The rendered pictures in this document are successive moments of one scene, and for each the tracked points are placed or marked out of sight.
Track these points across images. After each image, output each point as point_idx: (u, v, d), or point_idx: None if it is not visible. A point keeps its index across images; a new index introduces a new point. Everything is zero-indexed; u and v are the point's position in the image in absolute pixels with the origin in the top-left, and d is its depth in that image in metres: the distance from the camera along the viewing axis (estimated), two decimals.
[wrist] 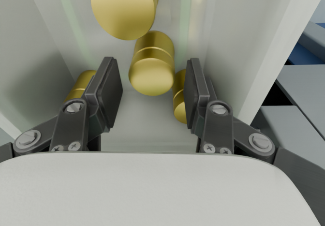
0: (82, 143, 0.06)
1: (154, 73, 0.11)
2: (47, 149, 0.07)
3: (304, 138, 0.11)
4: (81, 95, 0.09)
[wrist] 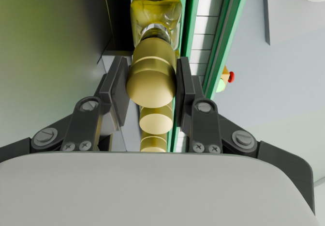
0: (93, 143, 0.06)
1: (153, 85, 0.10)
2: (62, 148, 0.07)
3: None
4: (94, 94, 0.09)
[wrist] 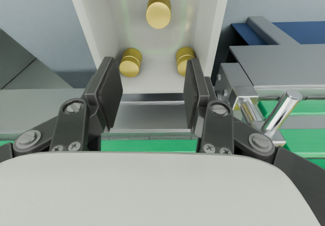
0: (82, 143, 0.06)
1: None
2: (47, 149, 0.07)
3: (237, 73, 0.24)
4: (81, 95, 0.09)
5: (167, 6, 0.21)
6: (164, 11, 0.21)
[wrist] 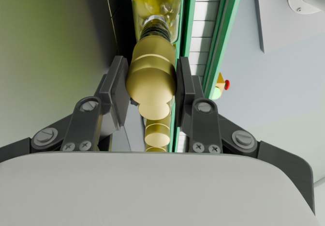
0: (93, 143, 0.06)
1: (155, 107, 0.17)
2: (62, 148, 0.07)
3: None
4: (94, 94, 0.09)
5: (169, 74, 0.10)
6: (162, 82, 0.10)
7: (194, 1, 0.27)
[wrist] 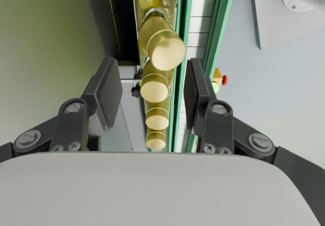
0: (82, 143, 0.06)
1: (155, 89, 0.19)
2: (47, 149, 0.07)
3: None
4: (81, 95, 0.09)
5: (182, 41, 0.14)
6: (178, 48, 0.14)
7: None
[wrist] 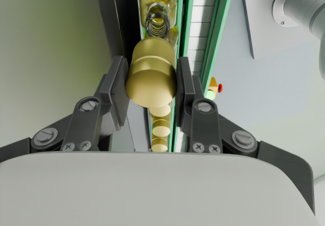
0: (93, 143, 0.06)
1: (160, 107, 0.25)
2: (62, 148, 0.07)
3: None
4: (94, 94, 0.09)
5: None
6: None
7: (189, 26, 0.35)
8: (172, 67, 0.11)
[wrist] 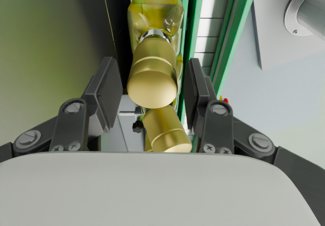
0: (82, 143, 0.06)
1: None
2: (47, 149, 0.07)
3: None
4: (81, 95, 0.09)
5: (188, 143, 0.14)
6: (184, 148, 0.14)
7: (194, 45, 0.29)
8: (173, 68, 0.11)
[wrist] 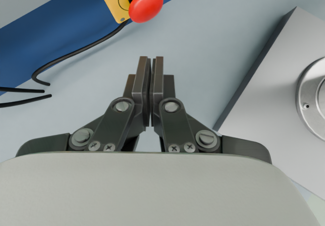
0: (116, 148, 0.06)
1: None
2: (95, 151, 0.07)
3: None
4: (123, 94, 0.09)
5: None
6: None
7: None
8: None
